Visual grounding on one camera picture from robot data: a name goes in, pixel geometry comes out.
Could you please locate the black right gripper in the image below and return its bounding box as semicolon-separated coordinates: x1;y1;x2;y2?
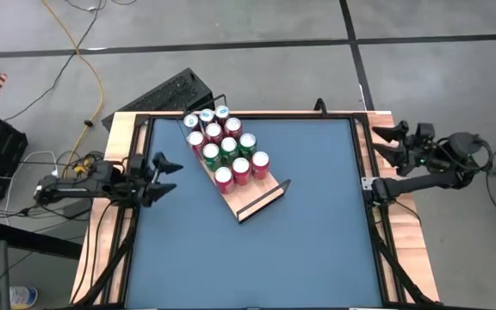
371;120;441;177

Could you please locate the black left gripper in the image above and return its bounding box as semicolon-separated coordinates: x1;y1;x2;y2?
121;151;184;208

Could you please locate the red Fanta strawberry can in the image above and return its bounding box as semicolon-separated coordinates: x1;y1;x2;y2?
214;166;235;195
251;150;271;181
204;122;226;146
186;130;208;158
224;117;244;140
232;157;252;186

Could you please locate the green Sprite can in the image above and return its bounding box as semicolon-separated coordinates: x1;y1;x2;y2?
201;142;223;172
220;136;240;167
238;132;257;159

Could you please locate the blue silver Red Bull can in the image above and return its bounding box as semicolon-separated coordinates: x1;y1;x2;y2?
199;108;217;130
214;104;231;124
183;114;202;133

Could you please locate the black floor bar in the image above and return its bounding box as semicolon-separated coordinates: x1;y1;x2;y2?
0;220;84;260

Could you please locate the black plastic crate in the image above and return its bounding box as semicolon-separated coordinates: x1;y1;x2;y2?
0;110;29;204

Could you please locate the white labelled bottle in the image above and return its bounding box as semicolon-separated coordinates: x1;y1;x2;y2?
9;285;39;310

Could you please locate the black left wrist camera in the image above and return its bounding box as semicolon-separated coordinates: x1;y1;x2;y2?
127;153;147;176

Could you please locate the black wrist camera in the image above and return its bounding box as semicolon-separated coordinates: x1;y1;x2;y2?
127;153;147;176
415;122;437;141

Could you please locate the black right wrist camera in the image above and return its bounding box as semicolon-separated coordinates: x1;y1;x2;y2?
415;122;437;141

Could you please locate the black curved handle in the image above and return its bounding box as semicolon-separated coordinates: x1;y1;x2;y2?
313;97;330;118

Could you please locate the wooden shelf with black frame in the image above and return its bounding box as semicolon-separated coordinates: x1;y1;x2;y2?
184;93;292;224

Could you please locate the black floor cable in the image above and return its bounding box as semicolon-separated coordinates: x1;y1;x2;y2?
3;0;140;122

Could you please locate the white cable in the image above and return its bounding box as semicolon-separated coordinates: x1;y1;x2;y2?
4;149;59;202

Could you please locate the yellow cable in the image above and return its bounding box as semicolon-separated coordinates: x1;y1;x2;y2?
40;0;105;176

